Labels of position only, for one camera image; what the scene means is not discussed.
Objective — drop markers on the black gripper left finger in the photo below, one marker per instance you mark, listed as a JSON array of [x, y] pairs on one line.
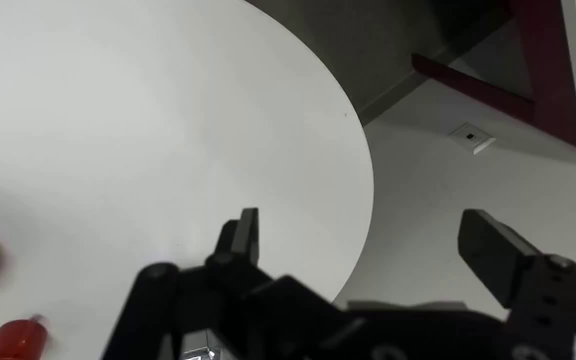
[[238, 239]]

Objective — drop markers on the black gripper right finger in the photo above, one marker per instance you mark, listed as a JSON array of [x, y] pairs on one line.
[[494, 252]]

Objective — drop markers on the red plastic cup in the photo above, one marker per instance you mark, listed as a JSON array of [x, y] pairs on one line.
[[22, 340]]

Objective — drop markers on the white wall outlet plate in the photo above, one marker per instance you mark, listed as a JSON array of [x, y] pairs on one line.
[[473, 138]]

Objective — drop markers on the dark red desk frame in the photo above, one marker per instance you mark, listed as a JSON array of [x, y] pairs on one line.
[[528, 78]]

